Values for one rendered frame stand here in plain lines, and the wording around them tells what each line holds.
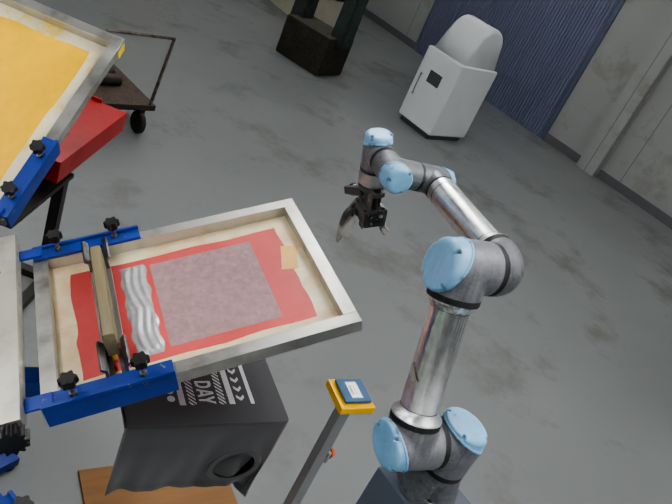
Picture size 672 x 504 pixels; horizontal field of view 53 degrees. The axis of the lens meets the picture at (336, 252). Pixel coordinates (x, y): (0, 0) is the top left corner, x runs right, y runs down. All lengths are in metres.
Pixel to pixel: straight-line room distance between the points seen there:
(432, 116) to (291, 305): 6.31
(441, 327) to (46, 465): 1.97
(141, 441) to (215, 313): 0.40
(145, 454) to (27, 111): 1.16
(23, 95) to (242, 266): 0.96
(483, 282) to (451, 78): 6.57
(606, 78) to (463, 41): 2.90
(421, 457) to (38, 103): 1.65
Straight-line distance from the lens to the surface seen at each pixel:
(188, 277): 1.96
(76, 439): 3.10
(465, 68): 7.87
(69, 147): 2.72
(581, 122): 10.39
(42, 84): 2.48
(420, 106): 8.13
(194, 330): 1.80
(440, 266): 1.38
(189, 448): 2.03
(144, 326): 1.84
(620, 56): 10.26
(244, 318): 1.81
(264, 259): 1.98
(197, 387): 2.05
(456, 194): 1.66
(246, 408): 2.05
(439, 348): 1.43
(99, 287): 1.83
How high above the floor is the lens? 2.37
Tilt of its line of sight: 29 degrees down
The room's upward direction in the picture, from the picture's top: 25 degrees clockwise
